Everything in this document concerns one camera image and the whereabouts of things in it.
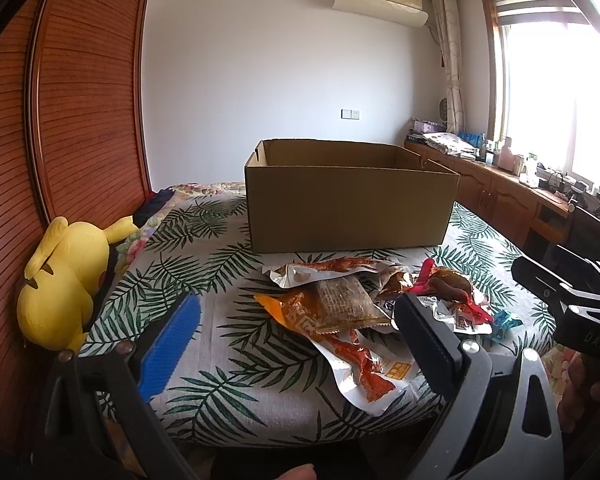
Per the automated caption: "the orange snack packet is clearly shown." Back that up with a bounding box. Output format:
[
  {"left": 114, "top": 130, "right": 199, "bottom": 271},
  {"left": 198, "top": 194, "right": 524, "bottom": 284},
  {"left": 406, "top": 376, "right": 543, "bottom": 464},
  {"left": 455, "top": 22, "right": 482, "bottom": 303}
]
[{"left": 253, "top": 286, "right": 322, "bottom": 336}]

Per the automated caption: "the pink thermos bottle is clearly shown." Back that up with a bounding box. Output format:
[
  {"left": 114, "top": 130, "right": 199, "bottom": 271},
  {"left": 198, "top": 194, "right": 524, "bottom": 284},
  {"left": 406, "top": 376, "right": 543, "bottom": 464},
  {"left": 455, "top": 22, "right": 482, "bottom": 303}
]
[{"left": 498, "top": 136, "right": 515, "bottom": 172}]

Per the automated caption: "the folded cloth on cabinet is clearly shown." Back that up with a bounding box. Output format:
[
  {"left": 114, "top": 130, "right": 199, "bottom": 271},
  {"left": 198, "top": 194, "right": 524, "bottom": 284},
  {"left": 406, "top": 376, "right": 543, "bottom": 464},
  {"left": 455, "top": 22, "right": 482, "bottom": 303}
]
[{"left": 422, "top": 132, "right": 476, "bottom": 157}]

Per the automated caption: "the floral quilt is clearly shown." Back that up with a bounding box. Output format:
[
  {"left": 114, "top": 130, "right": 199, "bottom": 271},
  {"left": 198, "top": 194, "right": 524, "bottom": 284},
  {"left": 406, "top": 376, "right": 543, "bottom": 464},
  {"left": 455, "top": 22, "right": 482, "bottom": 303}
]
[{"left": 109, "top": 182, "right": 246, "bottom": 276}]

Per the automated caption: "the gold brown snack wrapper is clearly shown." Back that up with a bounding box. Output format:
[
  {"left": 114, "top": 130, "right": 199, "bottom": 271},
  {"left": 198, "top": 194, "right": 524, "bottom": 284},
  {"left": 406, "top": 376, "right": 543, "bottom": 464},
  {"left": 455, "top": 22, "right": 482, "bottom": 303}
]
[{"left": 375, "top": 264, "right": 414, "bottom": 300}]

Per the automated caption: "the window with wooden frame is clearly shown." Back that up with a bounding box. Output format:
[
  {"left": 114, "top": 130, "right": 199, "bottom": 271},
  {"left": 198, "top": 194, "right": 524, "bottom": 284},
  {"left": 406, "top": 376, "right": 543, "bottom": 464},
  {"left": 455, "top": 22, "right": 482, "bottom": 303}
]
[{"left": 482, "top": 0, "right": 600, "bottom": 190}]

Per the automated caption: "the white red-bottom snack pack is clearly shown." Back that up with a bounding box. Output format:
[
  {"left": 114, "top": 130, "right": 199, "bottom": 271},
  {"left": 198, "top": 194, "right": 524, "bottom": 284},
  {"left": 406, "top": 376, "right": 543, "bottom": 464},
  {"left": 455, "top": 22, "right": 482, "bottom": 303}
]
[{"left": 310, "top": 330, "right": 419, "bottom": 417}]

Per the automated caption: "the brown cardboard box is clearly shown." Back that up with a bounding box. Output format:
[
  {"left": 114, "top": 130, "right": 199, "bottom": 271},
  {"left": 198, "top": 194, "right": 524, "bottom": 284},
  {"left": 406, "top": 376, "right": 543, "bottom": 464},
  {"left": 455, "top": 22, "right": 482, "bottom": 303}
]
[{"left": 245, "top": 139, "right": 460, "bottom": 254}]

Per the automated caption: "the palm leaf print bedsheet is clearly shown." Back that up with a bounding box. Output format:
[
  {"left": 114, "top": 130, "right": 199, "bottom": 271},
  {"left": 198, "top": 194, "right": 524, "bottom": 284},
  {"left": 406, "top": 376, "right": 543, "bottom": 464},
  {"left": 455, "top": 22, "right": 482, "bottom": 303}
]
[{"left": 79, "top": 188, "right": 555, "bottom": 446}]

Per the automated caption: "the teal candy wrapper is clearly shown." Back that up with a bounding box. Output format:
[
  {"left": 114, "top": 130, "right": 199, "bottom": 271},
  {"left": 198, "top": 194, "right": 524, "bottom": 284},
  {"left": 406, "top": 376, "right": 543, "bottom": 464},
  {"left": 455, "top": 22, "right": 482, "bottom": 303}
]
[{"left": 490, "top": 309, "right": 522, "bottom": 344}]

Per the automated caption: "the white wall switch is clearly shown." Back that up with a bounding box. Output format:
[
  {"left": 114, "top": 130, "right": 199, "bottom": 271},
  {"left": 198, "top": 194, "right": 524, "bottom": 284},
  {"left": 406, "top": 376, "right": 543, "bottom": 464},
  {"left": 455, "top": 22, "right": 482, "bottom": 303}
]
[{"left": 341, "top": 110, "right": 360, "bottom": 120}]

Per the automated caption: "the wooden window-side cabinet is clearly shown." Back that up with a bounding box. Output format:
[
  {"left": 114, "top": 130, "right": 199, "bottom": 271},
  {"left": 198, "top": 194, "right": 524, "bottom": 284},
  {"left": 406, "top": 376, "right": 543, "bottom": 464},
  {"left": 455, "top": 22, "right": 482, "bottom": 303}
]
[{"left": 404, "top": 141, "right": 571, "bottom": 261}]

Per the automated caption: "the brown cracker snack packet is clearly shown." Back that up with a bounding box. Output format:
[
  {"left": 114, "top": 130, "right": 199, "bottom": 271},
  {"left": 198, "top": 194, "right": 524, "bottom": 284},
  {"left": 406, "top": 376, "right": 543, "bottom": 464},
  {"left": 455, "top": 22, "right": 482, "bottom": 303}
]
[{"left": 314, "top": 275, "right": 389, "bottom": 334}]

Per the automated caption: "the person's left hand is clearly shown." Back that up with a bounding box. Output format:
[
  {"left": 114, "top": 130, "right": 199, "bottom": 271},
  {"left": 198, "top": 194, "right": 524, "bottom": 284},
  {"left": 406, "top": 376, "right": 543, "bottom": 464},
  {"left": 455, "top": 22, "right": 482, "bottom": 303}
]
[{"left": 276, "top": 464, "right": 316, "bottom": 480}]

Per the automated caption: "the pink chicken leg snack pack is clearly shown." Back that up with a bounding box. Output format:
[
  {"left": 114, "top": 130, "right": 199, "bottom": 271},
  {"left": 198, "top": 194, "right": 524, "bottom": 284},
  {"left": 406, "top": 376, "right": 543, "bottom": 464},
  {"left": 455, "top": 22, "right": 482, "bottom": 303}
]
[{"left": 408, "top": 258, "right": 494, "bottom": 336}]

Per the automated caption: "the white chicken feet snack pack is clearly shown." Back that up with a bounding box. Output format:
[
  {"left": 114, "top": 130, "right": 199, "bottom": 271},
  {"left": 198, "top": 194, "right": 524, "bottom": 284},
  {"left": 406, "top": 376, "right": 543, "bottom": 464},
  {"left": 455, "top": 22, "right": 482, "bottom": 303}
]
[{"left": 262, "top": 257, "right": 396, "bottom": 289}]

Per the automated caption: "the patterned window curtain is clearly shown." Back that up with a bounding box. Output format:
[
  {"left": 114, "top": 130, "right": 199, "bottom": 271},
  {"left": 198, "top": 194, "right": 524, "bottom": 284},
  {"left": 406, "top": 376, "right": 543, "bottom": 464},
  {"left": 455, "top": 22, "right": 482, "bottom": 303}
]
[{"left": 431, "top": 0, "right": 465, "bottom": 133}]

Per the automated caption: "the yellow Pikachu plush toy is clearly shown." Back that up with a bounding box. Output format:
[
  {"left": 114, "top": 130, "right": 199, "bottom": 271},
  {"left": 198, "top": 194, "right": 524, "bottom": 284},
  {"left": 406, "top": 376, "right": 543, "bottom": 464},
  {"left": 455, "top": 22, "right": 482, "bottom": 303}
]
[{"left": 17, "top": 216, "right": 137, "bottom": 352}]

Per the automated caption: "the person's right hand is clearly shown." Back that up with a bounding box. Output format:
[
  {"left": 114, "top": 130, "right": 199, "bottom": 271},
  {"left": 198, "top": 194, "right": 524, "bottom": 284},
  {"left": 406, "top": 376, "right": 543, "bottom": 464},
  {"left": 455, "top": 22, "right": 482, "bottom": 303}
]
[{"left": 557, "top": 352, "right": 600, "bottom": 434}]

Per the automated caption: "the small round fan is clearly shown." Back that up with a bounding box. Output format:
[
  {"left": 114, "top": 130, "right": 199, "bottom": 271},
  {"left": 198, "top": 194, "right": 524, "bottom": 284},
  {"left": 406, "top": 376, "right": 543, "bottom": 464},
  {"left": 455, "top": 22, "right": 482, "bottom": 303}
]
[{"left": 439, "top": 98, "right": 449, "bottom": 124}]

